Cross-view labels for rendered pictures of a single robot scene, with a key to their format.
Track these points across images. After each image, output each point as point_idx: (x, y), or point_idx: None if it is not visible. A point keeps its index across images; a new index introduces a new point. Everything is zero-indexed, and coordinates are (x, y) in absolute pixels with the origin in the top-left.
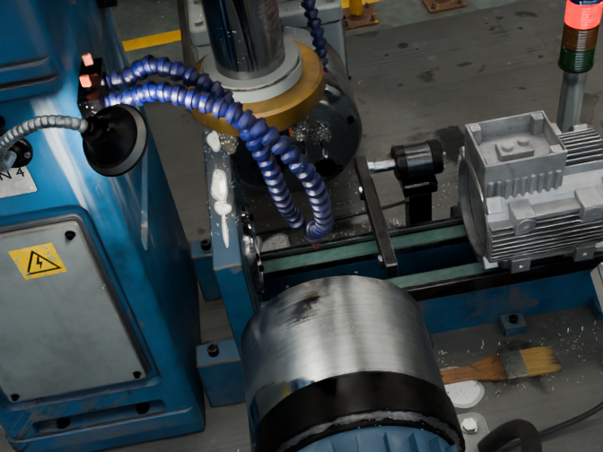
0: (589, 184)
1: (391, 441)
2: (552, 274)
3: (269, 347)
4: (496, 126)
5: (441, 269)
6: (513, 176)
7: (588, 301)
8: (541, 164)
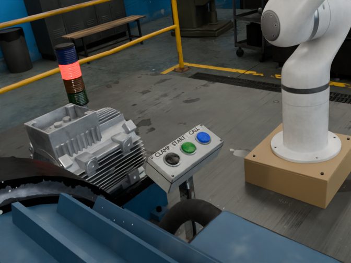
0: (117, 132)
1: (27, 209)
2: (122, 203)
3: None
4: (45, 119)
5: None
6: (70, 137)
7: (149, 215)
8: (84, 124)
